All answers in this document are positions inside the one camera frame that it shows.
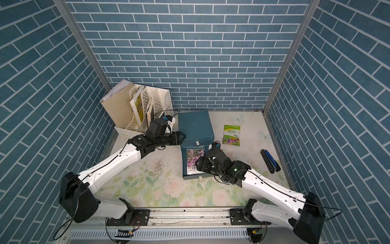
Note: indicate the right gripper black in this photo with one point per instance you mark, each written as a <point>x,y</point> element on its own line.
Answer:
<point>203,164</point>

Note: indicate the cream mesh file organizer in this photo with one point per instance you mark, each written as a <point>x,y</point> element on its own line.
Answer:
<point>156,103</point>

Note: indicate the green flower seed bag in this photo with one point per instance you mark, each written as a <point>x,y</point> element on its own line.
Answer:
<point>231,135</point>

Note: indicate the teal drawer cabinet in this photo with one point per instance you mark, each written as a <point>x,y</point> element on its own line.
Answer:
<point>197,127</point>

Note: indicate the beige folder with papers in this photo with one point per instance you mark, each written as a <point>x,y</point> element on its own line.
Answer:
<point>117,103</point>

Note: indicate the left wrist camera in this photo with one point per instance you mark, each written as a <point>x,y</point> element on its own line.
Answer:
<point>170,120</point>

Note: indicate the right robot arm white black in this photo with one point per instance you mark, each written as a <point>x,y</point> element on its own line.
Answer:
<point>303,214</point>

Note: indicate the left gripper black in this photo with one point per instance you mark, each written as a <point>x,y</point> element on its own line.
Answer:
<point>176,138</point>

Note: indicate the purple flower seed bag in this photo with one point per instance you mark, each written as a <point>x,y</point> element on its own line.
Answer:
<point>193,154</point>

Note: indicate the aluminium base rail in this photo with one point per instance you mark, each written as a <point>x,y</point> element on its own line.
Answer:
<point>180,225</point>

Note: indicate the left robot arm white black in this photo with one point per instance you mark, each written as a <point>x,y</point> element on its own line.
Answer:
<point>77,193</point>

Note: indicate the black blue tool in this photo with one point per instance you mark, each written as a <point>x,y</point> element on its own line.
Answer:
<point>271,163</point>

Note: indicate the yellow green booklet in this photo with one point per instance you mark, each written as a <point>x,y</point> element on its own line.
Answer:
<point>136,103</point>

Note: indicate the floral table mat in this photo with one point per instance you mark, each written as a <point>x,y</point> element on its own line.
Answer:
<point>156,180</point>

